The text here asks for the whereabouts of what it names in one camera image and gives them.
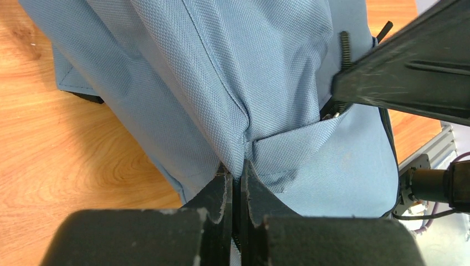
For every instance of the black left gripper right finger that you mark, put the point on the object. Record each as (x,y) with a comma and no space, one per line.
(271,233)

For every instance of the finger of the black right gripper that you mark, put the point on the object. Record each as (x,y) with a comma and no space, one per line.
(423,69)

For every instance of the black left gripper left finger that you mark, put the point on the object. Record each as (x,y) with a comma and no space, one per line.
(199,233)

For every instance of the blue-grey student backpack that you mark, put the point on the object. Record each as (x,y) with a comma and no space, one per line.
(199,83)

